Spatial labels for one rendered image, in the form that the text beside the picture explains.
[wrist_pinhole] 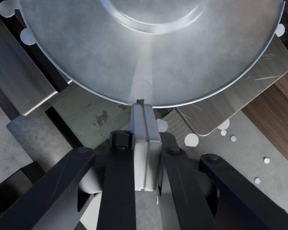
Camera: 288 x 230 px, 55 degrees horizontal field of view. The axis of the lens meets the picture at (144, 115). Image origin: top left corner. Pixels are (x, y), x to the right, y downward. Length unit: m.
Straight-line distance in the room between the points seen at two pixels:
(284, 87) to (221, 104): 0.55
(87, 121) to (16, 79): 0.12
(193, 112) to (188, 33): 0.08
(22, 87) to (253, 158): 0.98
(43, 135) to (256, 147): 0.92
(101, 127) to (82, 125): 0.03
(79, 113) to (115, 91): 0.15
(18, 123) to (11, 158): 0.71
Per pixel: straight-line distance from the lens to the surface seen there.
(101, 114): 0.43
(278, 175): 1.26
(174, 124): 0.93
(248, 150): 1.19
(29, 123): 0.45
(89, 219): 0.48
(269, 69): 0.34
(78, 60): 0.30
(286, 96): 0.85
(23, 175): 0.40
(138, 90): 0.29
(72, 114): 0.44
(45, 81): 0.39
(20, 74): 0.40
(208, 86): 0.31
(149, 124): 0.16
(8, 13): 0.42
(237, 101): 0.32
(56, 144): 0.45
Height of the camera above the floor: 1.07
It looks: 86 degrees down
